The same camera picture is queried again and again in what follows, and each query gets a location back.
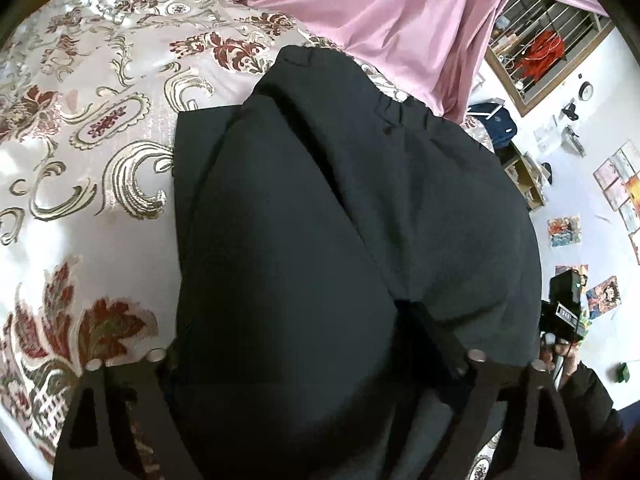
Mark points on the dark cap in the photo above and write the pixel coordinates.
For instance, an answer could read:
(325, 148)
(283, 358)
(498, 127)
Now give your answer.
(546, 172)

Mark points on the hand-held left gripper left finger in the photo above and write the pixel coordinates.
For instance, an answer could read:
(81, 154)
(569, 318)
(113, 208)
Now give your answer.
(152, 380)

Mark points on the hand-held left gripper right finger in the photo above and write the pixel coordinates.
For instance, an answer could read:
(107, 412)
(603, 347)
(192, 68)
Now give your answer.
(440, 340)

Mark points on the small wall rack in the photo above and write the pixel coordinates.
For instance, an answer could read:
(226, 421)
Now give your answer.
(574, 141)

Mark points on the person's right hand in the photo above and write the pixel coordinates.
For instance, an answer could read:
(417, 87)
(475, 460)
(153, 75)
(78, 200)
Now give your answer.
(562, 360)

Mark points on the black trousers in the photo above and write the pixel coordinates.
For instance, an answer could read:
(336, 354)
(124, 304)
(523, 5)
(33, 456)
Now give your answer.
(300, 210)

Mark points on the person's right forearm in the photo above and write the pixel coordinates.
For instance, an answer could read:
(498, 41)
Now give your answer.
(590, 410)

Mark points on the white paper sheet on wall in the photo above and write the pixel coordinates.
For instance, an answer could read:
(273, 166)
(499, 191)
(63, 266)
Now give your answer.
(546, 131)

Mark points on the dark blue bag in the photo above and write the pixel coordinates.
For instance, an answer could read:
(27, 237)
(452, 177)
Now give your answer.
(495, 122)

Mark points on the wooden cubby shelf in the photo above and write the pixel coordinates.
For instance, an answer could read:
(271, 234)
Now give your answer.
(525, 175)

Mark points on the pink wall poster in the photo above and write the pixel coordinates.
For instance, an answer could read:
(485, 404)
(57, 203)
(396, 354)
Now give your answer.
(607, 176)

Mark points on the floral satin bedspread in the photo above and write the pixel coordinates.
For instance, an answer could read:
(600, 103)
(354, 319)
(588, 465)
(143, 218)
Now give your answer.
(100, 110)

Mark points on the orange wall poster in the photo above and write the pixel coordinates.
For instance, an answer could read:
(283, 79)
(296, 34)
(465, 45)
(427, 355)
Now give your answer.
(625, 192)

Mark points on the small green object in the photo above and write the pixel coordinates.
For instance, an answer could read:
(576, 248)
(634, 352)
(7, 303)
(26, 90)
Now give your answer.
(622, 370)

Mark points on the black wall-mounted device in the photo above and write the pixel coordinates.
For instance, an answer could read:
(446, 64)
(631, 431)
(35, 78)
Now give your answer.
(570, 112)

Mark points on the red hanging garment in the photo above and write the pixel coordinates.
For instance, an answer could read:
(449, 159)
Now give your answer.
(544, 52)

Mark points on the pink curtain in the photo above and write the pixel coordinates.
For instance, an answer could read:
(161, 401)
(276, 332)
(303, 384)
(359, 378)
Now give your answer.
(400, 20)

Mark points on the round black wall clock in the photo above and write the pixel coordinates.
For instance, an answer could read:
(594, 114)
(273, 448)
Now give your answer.
(586, 92)

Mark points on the barred window with wooden frame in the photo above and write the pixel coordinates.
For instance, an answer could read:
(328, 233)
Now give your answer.
(550, 15)

